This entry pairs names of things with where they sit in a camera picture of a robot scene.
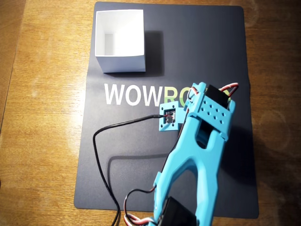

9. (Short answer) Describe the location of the white open box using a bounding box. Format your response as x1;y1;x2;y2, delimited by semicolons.
95;9;146;74

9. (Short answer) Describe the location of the dark WOWROBO mat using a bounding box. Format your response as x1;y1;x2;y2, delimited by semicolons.
74;1;259;218

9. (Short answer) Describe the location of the black camera cable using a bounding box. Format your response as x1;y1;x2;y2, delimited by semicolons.
93;114;170;226

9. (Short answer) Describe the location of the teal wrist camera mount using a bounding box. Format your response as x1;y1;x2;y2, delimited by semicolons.
158;101;189;132

